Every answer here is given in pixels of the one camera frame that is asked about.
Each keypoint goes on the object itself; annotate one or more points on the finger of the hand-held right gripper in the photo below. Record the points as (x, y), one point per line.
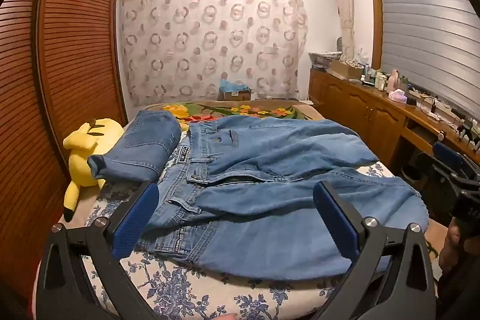
(448, 155)
(442, 173)

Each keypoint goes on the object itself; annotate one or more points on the wooden sideboard cabinet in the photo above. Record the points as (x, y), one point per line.
(375, 117)

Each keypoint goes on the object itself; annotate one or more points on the pink tissue box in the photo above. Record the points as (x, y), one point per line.
(397, 97)

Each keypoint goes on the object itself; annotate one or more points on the folded dark blue jeans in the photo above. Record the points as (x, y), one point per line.
(146, 143)

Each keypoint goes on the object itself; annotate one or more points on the grey window blind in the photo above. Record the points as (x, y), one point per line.
(431, 24)

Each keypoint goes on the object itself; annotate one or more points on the person's right hand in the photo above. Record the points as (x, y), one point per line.
(450, 241)

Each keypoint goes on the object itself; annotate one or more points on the beige tied drape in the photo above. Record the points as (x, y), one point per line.
(345, 5)

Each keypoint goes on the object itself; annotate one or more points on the person's right forearm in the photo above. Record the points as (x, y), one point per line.
(457, 293)

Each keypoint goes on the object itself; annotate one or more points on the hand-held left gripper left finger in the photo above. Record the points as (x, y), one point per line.
(135, 218)

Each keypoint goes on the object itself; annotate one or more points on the pink bottle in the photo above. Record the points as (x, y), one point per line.
(394, 82)

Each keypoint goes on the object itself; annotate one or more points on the open cardboard box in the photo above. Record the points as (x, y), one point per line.
(345, 70)

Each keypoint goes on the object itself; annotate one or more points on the small black box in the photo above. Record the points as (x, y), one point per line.
(411, 102)

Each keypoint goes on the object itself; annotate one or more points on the blue floral white bedsheet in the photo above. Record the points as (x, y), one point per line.
(187, 290)

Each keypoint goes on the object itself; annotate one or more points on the colourful flower blanket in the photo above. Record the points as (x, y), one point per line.
(232, 110)

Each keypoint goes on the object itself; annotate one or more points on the yellow plush toy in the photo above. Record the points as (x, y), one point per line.
(86, 140)

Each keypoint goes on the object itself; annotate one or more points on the cardboard box with label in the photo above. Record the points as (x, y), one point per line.
(236, 96)

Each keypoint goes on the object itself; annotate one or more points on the grey waste bin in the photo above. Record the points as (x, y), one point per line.
(408, 173)

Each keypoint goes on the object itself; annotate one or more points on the white power strip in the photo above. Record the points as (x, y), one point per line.
(442, 112)

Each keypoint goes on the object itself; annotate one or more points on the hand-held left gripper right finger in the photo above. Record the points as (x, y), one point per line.
(333, 218)

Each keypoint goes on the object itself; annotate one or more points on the blue plastic bag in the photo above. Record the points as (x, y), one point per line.
(230, 84)

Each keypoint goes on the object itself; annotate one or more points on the light blue denim pants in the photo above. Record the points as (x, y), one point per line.
(281, 162)

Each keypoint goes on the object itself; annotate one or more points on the small grey fan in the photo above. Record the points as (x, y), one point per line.
(338, 44)

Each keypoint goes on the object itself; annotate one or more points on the wooden window frame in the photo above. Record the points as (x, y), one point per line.
(373, 5)

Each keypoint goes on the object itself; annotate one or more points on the cluster of toiletry bottles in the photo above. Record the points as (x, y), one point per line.
(378, 80)

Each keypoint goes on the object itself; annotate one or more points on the white plastic bag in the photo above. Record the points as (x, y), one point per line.
(362, 57)

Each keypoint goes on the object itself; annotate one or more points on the basket of papers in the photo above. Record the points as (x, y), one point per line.
(324, 59)

